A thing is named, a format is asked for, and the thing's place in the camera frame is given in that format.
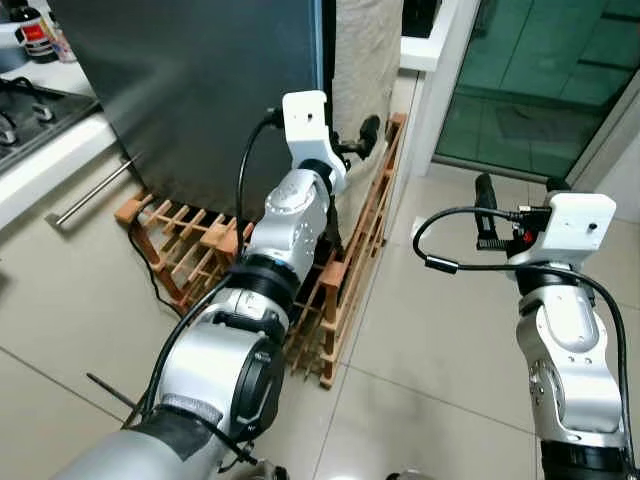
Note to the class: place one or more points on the silver robot leg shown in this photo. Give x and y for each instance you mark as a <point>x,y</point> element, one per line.
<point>268,472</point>
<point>405,476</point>

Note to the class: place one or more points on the steel gas stove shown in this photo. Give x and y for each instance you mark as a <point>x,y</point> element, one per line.
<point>40,120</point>

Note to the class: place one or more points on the white cooking pot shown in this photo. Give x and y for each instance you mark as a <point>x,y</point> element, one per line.
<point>10,55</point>

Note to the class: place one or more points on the wooden slat rack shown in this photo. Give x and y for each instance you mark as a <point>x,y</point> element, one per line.
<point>333,280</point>

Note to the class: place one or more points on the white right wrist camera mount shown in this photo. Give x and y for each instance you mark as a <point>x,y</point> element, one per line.
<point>575,225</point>

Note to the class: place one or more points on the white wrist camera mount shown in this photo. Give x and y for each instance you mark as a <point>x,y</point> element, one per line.
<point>575,225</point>
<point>303,118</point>

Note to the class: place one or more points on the silver left robot leg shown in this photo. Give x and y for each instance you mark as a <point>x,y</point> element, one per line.
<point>268,472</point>

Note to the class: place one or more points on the silver right robot leg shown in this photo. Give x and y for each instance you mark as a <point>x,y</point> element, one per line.
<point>405,476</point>

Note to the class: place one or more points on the green tinted glass door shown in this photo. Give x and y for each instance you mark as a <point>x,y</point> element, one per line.
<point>540,80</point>

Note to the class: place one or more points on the grey fridge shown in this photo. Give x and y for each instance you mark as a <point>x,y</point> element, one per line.
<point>190,80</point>

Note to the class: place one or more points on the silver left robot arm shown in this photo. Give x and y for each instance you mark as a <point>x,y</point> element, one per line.
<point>215,370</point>

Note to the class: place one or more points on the black box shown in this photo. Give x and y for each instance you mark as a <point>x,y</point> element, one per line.
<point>420,18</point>

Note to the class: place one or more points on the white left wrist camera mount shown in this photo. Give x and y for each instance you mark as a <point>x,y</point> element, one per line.
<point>303,118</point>

